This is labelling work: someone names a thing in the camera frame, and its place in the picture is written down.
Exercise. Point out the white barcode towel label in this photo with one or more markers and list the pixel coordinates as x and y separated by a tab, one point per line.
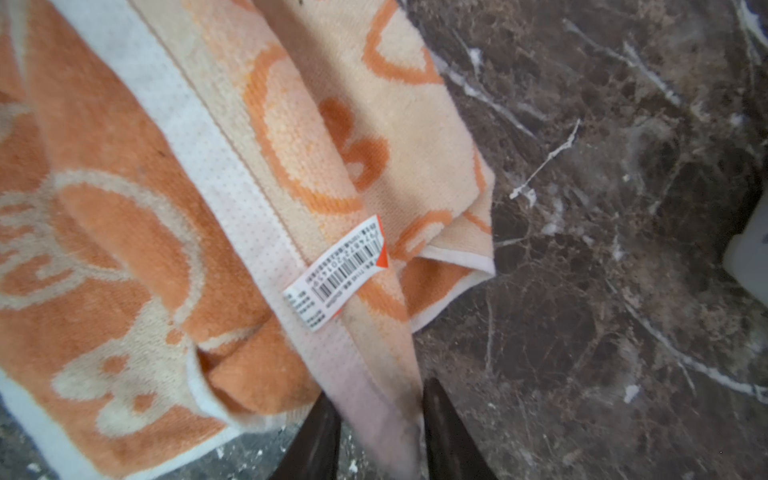
322	290

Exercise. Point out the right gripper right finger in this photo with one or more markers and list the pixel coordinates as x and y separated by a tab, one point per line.
451	451

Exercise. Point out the orange bunny towel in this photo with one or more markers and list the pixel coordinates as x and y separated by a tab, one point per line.
168	169

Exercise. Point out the white plastic basket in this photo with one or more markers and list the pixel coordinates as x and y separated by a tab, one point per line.
746	257

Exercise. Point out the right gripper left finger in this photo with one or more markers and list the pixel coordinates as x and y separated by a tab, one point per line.
314	452

